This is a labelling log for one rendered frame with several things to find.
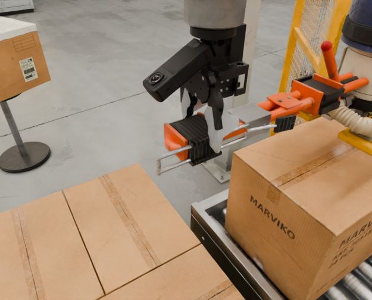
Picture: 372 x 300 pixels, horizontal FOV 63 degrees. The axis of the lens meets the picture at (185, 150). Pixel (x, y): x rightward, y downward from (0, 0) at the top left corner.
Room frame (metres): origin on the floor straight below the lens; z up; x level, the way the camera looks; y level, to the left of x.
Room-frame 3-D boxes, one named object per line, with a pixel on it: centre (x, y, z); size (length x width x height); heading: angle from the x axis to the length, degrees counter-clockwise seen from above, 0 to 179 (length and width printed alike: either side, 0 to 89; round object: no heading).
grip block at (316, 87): (0.66, -0.31, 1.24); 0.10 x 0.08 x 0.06; 33
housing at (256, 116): (0.54, -0.13, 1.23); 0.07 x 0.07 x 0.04; 33
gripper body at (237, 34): (0.48, -0.05, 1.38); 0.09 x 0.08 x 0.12; 122
